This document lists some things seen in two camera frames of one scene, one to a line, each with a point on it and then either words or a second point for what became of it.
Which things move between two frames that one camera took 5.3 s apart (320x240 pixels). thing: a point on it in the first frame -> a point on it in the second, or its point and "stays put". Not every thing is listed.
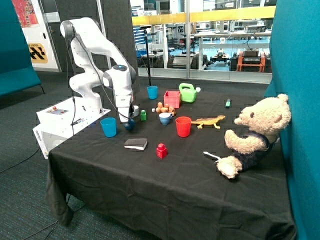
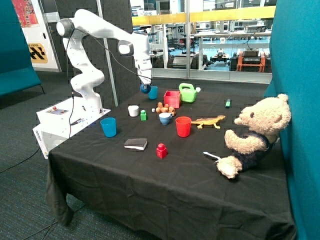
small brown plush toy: (166, 109) stays put
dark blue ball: (130, 124) -> (145, 90)
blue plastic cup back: (152, 91) stays put
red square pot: (172, 99) stays put
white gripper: (123, 102) -> (144, 70)
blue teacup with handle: (164, 117) stays put
